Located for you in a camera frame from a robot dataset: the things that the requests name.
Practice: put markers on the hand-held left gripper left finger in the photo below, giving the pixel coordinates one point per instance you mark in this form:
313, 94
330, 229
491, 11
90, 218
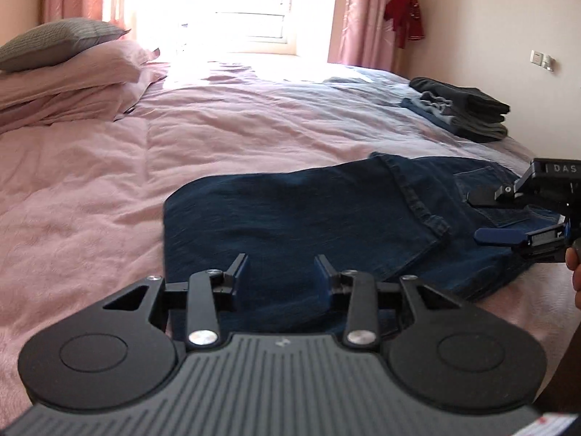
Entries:
241, 277

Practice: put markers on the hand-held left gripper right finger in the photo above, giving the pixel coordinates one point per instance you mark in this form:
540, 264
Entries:
322, 281

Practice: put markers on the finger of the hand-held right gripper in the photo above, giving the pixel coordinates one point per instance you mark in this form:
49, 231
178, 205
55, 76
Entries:
490, 195
497, 236

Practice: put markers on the blue denim pants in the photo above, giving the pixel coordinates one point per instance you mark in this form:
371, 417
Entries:
295, 218

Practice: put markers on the dark grey folded pants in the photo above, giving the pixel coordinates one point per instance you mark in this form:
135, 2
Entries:
463, 95

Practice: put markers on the person's right hand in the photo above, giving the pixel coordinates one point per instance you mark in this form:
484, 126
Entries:
575, 277

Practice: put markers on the blue folded garment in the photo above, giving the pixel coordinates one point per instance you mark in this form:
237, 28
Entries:
420, 109

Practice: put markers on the red hanging garment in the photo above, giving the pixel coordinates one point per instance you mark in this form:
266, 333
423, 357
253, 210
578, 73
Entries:
406, 16

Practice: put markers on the window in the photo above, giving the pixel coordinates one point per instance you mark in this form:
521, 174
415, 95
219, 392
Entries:
236, 4

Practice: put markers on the grey pillow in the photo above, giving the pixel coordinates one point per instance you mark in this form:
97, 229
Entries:
54, 41

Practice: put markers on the white wall switch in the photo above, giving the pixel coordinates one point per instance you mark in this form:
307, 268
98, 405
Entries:
540, 59

